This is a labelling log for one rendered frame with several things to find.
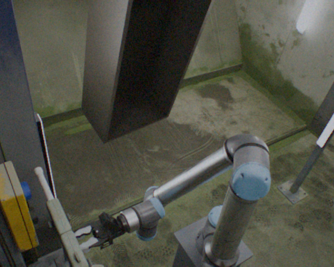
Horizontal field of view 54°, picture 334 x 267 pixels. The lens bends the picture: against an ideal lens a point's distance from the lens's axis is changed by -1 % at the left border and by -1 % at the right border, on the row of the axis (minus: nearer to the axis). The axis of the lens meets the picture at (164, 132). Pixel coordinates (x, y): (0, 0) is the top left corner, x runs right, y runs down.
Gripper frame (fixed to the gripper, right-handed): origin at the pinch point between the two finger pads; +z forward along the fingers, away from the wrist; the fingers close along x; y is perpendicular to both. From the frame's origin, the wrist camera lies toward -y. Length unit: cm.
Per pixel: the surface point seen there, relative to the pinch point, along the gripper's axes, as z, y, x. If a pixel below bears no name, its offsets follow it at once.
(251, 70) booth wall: -274, 93, 159
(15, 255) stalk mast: 18.2, -14.7, -3.5
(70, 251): 2.6, -5.0, -5.1
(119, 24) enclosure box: -56, -37, 79
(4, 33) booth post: 1, -59, 47
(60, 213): 0.6, -5.0, 10.7
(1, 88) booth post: 6, -39, 47
